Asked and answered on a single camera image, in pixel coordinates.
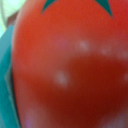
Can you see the teal padded gripper finger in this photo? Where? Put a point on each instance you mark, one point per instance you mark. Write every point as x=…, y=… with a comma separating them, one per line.
x=8, y=110

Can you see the red toy tomato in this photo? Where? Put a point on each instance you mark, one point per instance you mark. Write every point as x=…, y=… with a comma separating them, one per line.
x=70, y=64

